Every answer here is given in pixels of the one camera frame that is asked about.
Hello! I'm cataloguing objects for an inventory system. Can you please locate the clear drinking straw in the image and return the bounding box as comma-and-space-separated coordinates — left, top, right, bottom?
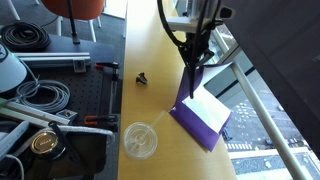
133, 109, 167, 148

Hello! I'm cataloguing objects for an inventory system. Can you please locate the white paper sheet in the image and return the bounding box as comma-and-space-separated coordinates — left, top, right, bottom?
181, 62, 233, 135

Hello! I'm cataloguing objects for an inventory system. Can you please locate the clear plastic cup with lid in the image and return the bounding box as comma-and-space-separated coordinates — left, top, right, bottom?
122, 121, 159, 161

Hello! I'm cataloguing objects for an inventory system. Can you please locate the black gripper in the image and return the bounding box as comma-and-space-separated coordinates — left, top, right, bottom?
178, 30, 216, 68

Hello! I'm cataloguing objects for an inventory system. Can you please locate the orange black bar clamp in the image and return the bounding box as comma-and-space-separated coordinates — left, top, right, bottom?
94, 61, 121, 82
83, 114, 120, 133

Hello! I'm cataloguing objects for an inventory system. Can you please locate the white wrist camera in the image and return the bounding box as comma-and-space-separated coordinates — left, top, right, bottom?
166, 5, 236, 34

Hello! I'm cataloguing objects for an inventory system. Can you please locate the small metal binder clip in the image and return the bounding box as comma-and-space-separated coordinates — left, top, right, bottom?
135, 71, 150, 86

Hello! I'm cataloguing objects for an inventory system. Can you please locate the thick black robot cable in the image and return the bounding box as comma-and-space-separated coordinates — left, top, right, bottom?
156, 0, 223, 100

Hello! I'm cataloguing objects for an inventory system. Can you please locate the black bag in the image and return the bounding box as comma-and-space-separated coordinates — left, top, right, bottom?
18, 125, 116, 180

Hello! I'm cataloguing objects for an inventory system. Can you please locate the black camera stand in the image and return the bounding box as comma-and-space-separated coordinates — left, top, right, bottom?
65, 0, 81, 45

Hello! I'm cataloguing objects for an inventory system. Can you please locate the grey cable coil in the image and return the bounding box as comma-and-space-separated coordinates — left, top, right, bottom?
15, 79, 72, 115

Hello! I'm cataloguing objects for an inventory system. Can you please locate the grey metal handrail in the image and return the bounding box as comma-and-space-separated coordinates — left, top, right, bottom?
230, 62, 312, 180

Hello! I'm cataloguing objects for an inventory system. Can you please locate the orange chair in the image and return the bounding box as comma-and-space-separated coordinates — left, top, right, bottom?
6, 0, 106, 43

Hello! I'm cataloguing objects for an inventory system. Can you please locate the aluminium extrusion bar with bracket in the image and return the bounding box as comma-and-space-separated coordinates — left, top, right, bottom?
0, 99, 79, 128

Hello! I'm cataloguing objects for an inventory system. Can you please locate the purple cloth napkin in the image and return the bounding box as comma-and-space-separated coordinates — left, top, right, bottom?
168, 61, 234, 153

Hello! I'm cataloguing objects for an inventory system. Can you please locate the black perforated board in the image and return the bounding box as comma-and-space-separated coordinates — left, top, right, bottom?
31, 64, 122, 125

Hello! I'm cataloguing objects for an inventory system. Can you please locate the gold capped black cylinder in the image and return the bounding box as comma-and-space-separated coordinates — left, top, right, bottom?
30, 129, 67, 161

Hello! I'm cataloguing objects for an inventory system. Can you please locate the white rounded robot base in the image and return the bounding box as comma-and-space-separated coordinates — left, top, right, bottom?
0, 42, 29, 95

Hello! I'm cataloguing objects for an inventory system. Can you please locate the dark window roller shade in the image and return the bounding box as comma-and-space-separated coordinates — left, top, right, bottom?
222, 0, 320, 162

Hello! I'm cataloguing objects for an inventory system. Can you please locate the black cable coil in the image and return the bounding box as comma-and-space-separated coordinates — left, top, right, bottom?
0, 21, 52, 53

